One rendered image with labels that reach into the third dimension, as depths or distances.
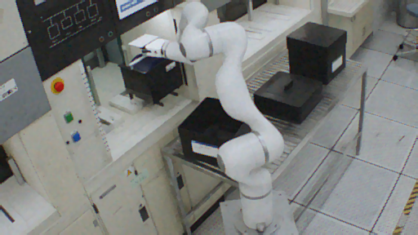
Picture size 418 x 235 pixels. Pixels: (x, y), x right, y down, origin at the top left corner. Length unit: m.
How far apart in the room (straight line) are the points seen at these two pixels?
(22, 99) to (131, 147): 0.67
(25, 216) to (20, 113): 0.52
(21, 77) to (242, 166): 0.84
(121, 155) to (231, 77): 0.79
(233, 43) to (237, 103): 0.19
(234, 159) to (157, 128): 0.79
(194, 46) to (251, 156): 0.39
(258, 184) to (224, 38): 0.50
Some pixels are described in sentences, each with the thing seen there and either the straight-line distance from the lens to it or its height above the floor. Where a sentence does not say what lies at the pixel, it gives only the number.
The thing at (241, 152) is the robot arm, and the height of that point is 1.17.
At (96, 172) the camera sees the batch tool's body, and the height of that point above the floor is 0.87.
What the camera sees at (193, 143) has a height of 0.87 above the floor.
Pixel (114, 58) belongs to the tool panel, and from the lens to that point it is 2.78.
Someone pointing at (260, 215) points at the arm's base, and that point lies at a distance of 1.55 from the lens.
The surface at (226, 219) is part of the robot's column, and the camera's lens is 1.68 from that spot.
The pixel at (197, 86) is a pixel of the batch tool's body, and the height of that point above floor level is 0.97.
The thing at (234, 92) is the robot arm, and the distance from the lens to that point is 1.34.
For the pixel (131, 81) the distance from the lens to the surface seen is 2.03.
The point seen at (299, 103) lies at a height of 0.86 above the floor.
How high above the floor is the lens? 2.02
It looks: 34 degrees down
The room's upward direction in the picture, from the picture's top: 9 degrees counter-clockwise
